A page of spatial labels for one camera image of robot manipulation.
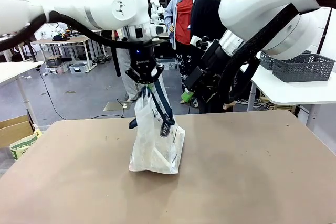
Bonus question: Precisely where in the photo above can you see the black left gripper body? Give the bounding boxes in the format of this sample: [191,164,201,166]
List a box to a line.
[129,41,158,77]

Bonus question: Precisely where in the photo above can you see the white table with leg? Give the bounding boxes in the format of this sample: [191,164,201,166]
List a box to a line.
[0,60,45,127]

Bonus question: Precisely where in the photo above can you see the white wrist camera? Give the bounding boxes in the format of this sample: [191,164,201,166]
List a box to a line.
[149,23,169,36]
[190,35,211,51]

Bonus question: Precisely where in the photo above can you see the wooden top work table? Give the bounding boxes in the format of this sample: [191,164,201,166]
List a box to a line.
[30,36,93,74]

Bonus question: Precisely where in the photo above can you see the black slanted tripod leg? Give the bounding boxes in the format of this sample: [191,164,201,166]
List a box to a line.
[316,7,333,55]

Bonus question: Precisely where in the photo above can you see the green printed paper bag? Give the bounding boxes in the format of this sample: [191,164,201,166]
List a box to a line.
[9,128,43,161]

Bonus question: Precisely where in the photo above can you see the black left arm cable bundle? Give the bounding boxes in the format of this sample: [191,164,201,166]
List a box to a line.
[0,10,158,52]

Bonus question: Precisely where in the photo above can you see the white side table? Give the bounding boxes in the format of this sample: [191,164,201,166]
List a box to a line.
[239,62,336,128]

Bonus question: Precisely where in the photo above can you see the small white background robot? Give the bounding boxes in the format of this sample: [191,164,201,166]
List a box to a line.
[149,0,165,23]

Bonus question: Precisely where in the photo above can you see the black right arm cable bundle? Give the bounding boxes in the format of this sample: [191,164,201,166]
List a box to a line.
[217,0,336,104]

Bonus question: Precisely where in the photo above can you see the person in black t-shirt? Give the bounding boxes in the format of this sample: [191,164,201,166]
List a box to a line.
[192,0,238,114]

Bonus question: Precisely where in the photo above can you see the clear floor storage box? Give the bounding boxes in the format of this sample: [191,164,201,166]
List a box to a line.
[156,58,180,71]

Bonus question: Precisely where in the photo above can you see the black case under table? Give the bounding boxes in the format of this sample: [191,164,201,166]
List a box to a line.
[154,40,177,59]

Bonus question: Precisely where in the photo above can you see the figure in blue shirt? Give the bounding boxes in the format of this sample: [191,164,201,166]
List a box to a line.
[164,0,201,104]

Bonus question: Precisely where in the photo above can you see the clear shopping bag navy handles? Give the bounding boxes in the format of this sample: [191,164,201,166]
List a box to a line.
[128,81,186,175]

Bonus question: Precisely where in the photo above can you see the black tripod stand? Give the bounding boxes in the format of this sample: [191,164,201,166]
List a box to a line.
[19,39,38,62]

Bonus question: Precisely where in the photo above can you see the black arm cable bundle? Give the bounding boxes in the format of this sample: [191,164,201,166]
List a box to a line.
[0,10,158,52]
[217,0,336,104]

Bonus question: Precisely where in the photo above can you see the black device on work table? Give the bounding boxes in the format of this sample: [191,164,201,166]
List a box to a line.
[51,33,71,42]

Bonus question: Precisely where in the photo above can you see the clear plastic storage bin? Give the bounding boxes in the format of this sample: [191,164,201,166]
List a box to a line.
[68,62,89,74]
[44,63,69,76]

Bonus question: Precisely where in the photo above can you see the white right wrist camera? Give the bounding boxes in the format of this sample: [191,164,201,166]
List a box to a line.
[190,35,211,51]

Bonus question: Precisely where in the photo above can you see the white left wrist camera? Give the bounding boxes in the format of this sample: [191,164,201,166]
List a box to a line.
[149,23,169,36]

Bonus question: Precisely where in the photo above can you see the white cable bundle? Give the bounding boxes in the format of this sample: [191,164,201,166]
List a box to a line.
[236,98,266,109]

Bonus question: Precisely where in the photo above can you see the metal floor plate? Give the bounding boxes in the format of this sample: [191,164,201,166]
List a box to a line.
[103,100,138,111]

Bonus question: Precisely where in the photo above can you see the brown cardboard box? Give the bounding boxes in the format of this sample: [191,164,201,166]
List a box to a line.
[0,114,35,148]

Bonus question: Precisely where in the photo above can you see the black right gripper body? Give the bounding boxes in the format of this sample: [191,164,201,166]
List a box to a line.
[201,39,229,78]

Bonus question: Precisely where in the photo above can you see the mannequin in beige hoodie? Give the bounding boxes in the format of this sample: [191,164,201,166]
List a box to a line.
[110,29,140,102]

